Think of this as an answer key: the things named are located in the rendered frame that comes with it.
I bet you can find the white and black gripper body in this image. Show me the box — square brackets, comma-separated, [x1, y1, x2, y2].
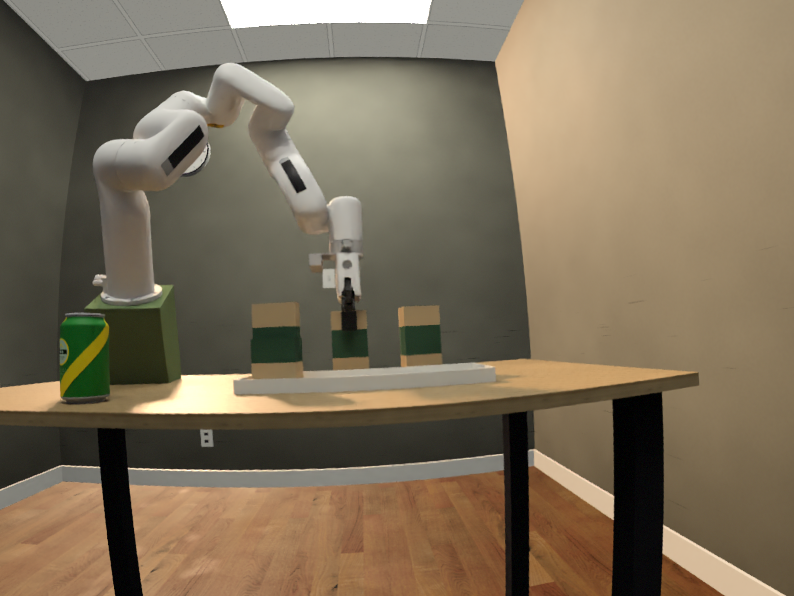
[330, 252, 363, 303]

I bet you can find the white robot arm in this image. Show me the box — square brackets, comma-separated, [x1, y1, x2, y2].
[93, 63, 363, 306]

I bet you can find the green drink can with yellow stripe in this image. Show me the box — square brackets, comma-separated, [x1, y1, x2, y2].
[60, 313, 110, 404]

